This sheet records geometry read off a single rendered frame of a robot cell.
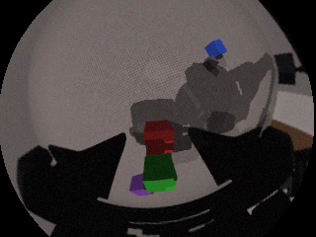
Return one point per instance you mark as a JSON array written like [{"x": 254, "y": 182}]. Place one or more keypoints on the blue block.
[{"x": 215, "y": 48}]

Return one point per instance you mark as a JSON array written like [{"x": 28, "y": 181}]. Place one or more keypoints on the purple block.
[{"x": 137, "y": 187}]

